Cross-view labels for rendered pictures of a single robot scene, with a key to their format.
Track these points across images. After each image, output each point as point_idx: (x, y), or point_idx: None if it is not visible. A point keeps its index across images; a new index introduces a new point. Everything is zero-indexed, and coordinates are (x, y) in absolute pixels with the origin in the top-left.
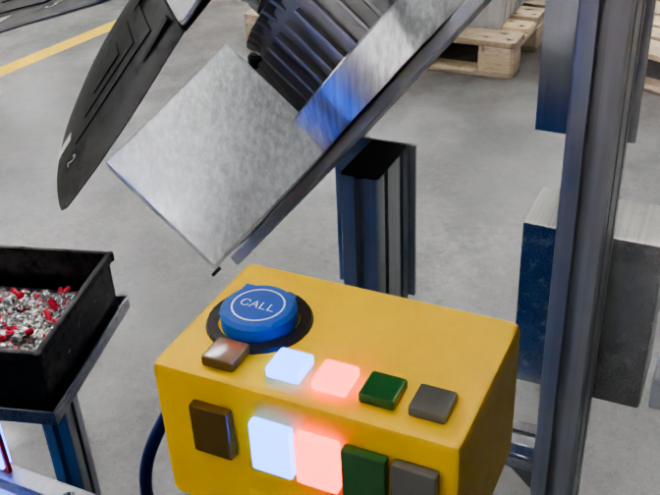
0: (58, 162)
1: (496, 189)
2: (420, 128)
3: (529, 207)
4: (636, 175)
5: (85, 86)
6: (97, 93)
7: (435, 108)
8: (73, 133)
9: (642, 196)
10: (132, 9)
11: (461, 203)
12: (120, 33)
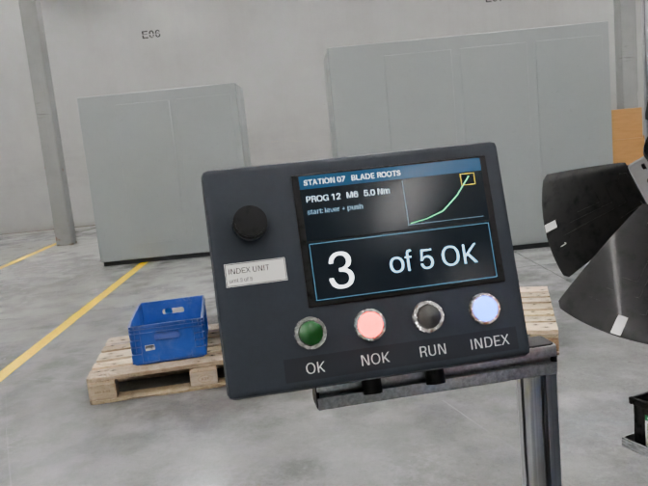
0: (622, 336)
1: (392, 432)
2: (295, 415)
3: (425, 435)
4: (457, 398)
5: (607, 286)
6: (644, 280)
7: (289, 401)
8: (625, 313)
9: (476, 408)
10: (640, 227)
11: (383, 447)
12: (638, 242)
